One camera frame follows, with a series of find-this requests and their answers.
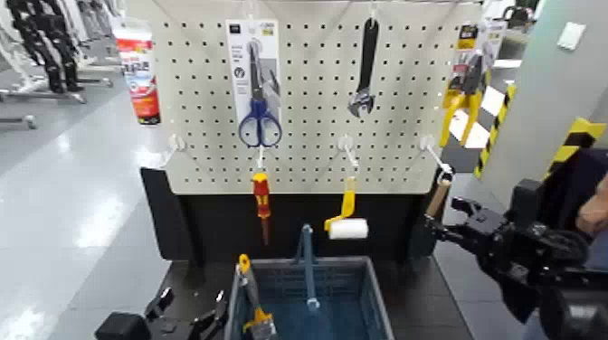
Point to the red white tube package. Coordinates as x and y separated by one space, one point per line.
142 95

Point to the person's black jacket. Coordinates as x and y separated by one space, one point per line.
579 175

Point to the red and yellow screwdriver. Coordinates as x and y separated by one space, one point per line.
261 194

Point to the black humanoid robot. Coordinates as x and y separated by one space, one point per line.
47 28

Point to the white pegboard hook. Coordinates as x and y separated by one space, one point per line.
346 142
260 161
427 142
176 142

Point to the person's bare hand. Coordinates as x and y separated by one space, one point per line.
593 216

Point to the white wall plate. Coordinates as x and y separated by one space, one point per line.
571 35

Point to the long yellow-black hazard tape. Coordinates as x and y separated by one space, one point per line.
496 123

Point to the person's blue jeans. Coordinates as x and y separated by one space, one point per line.
599 251

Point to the blue and grey plastic crate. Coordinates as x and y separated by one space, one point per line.
342 285

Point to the white robot stand base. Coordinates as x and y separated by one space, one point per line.
47 96

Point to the short yellow-black hazard tape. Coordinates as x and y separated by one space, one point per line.
577 137

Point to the yellow and grey clamp tool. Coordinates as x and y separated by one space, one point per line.
259 315

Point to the white pegboard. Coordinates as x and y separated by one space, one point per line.
308 118

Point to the black back panel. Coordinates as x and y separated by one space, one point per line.
218 223

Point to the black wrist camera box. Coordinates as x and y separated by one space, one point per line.
526 199

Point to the pliers packaging card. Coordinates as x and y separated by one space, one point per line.
468 35

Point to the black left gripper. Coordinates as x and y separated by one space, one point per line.
123 327

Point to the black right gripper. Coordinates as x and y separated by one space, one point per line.
498 242

